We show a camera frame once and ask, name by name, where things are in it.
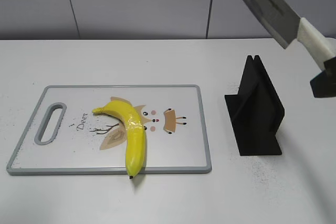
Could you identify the white-handled kitchen knife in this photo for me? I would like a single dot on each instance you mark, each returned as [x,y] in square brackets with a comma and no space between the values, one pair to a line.
[285,26]

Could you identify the yellow plastic banana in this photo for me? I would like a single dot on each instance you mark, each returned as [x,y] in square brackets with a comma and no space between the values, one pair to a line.
[135,133]

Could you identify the white grey-rimmed cutting board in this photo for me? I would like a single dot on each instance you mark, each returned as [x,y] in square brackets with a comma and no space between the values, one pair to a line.
[64,137]

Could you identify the black knife stand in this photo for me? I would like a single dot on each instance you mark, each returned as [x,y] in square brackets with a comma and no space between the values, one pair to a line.
[256,111]

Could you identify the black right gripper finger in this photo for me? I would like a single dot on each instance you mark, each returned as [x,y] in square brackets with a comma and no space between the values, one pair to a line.
[323,85]

